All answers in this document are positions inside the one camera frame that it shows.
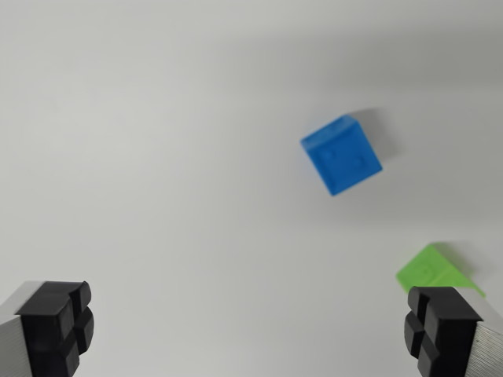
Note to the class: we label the blue cube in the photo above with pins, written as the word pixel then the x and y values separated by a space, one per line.
pixel 341 157

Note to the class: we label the gripper right finger with silver black pad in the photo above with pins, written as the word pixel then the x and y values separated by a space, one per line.
pixel 452 334

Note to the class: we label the green cube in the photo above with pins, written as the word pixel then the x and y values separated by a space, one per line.
pixel 430 271

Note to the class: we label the gripper left finger with silver black pad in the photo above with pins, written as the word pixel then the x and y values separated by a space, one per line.
pixel 43 334

